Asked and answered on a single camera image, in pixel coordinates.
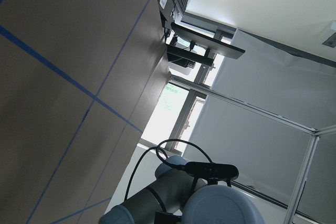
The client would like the light blue plastic cup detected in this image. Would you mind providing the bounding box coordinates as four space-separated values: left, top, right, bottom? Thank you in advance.
181 185 264 224

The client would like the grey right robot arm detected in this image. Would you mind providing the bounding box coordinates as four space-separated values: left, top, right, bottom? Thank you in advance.
98 163 206 223

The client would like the black computer monitor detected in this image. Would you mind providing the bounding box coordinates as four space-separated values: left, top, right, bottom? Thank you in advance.
171 23 245 59

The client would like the brown paper table cover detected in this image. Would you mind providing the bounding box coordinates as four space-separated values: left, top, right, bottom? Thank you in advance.
1 0 168 223

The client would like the black camera cable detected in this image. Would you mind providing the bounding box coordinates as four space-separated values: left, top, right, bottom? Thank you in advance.
123 138 215 202

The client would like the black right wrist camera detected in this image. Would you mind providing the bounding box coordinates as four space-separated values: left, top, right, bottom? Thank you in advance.
184 162 239 186

